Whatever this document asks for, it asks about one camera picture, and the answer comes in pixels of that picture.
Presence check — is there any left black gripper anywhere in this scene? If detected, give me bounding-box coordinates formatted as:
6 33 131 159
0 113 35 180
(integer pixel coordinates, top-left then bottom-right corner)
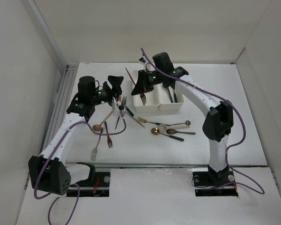
90 77 123 107

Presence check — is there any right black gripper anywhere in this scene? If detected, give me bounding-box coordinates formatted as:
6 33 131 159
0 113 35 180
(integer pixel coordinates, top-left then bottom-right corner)
131 69 163 96

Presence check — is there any black spoon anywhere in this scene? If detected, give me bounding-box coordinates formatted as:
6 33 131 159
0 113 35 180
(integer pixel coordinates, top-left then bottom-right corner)
166 87 174 103

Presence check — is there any copper round spoon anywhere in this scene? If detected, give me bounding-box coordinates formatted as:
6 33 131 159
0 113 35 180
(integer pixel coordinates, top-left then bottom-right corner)
92 111 113 131

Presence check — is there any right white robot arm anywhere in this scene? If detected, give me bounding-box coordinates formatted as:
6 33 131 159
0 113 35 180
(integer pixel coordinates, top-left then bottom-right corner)
132 52 234 185

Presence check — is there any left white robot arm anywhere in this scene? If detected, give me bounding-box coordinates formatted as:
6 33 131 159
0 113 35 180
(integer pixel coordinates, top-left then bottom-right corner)
28 75 125 199

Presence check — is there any left white plastic bin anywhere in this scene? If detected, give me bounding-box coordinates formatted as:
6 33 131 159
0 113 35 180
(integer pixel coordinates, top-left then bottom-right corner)
132 68 160 113

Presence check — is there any white plastic bin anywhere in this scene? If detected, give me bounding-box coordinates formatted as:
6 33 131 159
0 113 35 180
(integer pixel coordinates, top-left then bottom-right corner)
156 73 184 111
132 68 160 113

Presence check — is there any right white plastic bin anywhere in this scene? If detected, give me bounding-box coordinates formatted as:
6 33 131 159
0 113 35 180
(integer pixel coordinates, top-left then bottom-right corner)
156 73 184 111

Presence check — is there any silver spoon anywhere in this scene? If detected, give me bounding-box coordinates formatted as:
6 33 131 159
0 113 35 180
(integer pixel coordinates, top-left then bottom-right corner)
130 116 145 128

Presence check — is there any white measuring scoop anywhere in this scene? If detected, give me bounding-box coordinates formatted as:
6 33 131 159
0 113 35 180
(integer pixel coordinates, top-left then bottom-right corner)
158 124 189 133

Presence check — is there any brown copper spoon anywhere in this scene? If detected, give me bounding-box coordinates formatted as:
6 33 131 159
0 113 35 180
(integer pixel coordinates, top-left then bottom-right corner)
166 128 196 135

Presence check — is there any copper small fork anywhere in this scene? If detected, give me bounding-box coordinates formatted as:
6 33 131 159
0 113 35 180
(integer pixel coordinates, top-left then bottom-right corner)
104 121 113 148

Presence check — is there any small copper spoon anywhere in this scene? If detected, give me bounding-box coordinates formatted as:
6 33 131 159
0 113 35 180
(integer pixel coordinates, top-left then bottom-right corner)
171 120 191 126

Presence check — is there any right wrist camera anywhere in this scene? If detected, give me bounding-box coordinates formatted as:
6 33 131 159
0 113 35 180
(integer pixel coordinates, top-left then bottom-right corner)
138 56 148 70

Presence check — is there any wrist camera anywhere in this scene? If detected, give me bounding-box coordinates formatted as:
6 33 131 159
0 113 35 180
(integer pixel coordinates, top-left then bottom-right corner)
111 97 126 118
138 56 148 70

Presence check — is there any silver fork black handle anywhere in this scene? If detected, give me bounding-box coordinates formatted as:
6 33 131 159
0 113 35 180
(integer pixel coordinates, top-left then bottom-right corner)
115 96 127 130

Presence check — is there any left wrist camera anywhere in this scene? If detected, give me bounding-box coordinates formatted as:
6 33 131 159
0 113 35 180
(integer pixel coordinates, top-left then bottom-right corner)
111 97 126 118

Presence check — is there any gold fork black handle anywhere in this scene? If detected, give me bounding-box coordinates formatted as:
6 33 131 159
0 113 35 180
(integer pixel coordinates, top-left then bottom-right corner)
137 117 162 126

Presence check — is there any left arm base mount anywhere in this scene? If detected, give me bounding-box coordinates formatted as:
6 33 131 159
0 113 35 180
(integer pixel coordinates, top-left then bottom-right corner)
66 163 111 197

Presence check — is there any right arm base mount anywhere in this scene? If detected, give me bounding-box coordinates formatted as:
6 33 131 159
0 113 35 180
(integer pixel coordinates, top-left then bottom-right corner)
192 167 238 197

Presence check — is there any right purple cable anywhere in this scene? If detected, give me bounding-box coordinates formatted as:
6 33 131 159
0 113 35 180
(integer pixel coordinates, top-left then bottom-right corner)
140 47 265 195

